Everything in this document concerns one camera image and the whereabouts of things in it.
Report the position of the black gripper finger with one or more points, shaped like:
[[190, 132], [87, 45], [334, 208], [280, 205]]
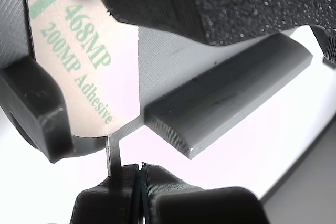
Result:
[[204, 208]]

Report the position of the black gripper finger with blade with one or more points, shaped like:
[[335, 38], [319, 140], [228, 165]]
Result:
[[105, 203]]

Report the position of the beige adhesive tape strip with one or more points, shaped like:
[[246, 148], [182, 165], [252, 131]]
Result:
[[123, 77]]

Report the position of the gray printed fixture plate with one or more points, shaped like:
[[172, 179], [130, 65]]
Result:
[[162, 58]]

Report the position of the small dark gray block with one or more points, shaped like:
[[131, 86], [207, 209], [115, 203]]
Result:
[[330, 64]]

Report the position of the black textured printed clamp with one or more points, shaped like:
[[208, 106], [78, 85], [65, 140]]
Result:
[[236, 6]]

